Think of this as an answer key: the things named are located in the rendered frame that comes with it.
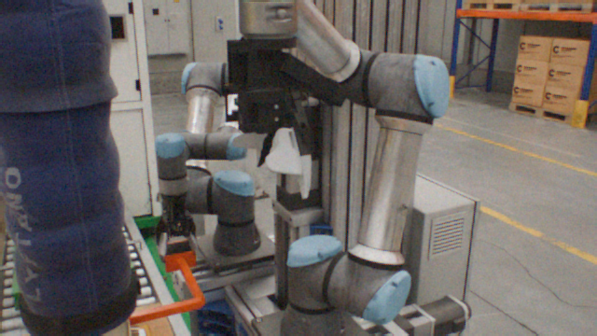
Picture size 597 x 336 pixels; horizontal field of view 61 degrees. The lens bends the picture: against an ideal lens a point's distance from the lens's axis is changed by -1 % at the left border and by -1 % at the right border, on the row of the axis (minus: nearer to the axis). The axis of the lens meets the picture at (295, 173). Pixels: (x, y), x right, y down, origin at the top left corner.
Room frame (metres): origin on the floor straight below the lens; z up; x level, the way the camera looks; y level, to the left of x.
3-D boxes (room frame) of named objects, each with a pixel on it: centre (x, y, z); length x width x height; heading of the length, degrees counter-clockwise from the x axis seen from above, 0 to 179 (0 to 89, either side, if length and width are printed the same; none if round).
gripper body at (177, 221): (1.25, 0.32, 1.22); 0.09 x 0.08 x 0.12; 25
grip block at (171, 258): (1.28, 0.34, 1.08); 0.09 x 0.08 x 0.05; 115
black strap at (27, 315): (0.90, 0.44, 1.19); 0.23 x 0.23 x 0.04
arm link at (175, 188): (1.26, 0.32, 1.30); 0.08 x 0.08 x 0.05
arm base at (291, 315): (0.99, -0.04, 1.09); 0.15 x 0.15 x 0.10
